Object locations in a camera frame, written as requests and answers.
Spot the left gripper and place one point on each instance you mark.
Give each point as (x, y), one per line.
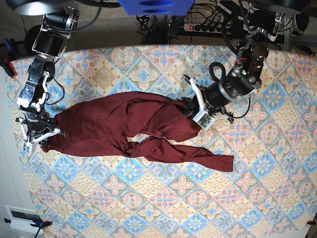
(216, 97)

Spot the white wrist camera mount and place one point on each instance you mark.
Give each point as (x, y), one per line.
(197, 109)
(30, 146)

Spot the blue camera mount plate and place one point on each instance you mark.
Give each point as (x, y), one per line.
(156, 7)

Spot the blue black bar clamp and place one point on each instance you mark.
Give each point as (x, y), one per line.
(37, 223)

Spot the dark red t-shirt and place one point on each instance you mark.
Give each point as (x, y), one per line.
(133, 124)

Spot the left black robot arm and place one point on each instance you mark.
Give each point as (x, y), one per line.
(243, 80)

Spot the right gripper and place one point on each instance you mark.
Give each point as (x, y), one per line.
(38, 124)

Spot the black round stool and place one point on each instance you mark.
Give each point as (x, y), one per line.
(34, 35)

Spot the white power strip red switch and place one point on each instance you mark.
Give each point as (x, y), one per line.
(202, 28)

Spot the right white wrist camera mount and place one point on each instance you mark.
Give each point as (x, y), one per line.
(30, 146)

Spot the black orange table clamp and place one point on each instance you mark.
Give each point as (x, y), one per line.
(8, 67)

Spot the orange corner clamp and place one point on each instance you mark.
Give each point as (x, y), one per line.
(311, 223)

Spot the white wall socket box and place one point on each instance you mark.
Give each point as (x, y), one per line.
(21, 219)

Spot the patterned tablecloth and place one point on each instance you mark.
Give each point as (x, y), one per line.
(272, 191)

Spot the blue clamp upper left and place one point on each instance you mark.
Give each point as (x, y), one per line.
(10, 45)

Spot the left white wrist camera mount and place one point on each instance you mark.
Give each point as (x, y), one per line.
(197, 109)

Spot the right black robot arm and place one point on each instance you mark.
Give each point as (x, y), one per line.
(50, 43)

